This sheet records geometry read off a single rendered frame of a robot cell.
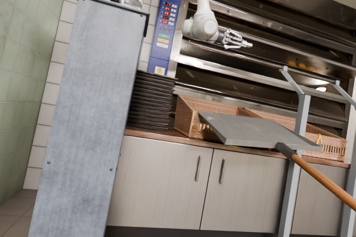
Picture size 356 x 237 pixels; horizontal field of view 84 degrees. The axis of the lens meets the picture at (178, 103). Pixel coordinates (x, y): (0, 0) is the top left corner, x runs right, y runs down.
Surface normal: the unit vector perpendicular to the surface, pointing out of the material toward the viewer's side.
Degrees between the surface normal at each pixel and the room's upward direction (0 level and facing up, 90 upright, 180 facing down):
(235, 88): 70
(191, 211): 90
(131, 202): 90
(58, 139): 90
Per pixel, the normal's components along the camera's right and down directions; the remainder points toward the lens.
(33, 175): 0.23, 0.00
